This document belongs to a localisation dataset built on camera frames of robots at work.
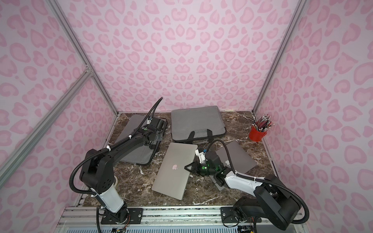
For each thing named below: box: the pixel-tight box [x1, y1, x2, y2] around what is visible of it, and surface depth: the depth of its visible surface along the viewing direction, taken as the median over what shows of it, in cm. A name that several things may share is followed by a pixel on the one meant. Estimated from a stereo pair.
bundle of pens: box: [252, 113, 275, 133], surface depth 94 cm
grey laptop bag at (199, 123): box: [170, 105, 227, 143], surface depth 113 cm
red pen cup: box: [248, 125, 268, 142], surface depth 105 cm
